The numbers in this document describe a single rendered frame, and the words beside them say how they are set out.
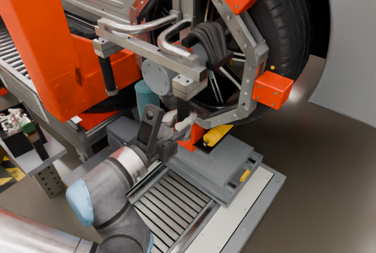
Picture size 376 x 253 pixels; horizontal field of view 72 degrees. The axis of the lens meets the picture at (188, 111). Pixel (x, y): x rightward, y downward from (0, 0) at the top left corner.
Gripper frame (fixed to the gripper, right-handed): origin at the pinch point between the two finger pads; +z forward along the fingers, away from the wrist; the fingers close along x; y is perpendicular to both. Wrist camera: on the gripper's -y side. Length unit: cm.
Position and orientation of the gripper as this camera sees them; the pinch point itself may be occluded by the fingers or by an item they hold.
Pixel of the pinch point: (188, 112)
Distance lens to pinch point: 74.0
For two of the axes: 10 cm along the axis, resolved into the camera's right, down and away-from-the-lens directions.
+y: 0.0, 7.5, 6.6
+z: 6.4, -5.1, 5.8
